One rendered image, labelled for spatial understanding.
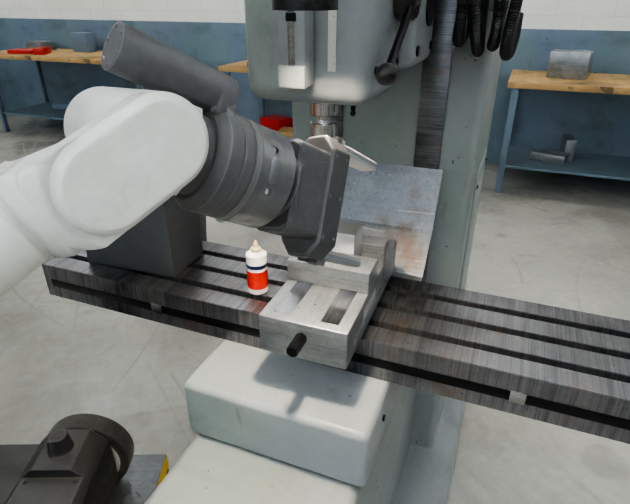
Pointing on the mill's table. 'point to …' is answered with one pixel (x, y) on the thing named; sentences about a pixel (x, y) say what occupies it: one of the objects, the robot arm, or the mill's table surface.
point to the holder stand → (156, 243)
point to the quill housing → (325, 51)
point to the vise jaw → (336, 274)
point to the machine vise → (326, 312)
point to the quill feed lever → (405, 10)
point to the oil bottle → (257, 270)
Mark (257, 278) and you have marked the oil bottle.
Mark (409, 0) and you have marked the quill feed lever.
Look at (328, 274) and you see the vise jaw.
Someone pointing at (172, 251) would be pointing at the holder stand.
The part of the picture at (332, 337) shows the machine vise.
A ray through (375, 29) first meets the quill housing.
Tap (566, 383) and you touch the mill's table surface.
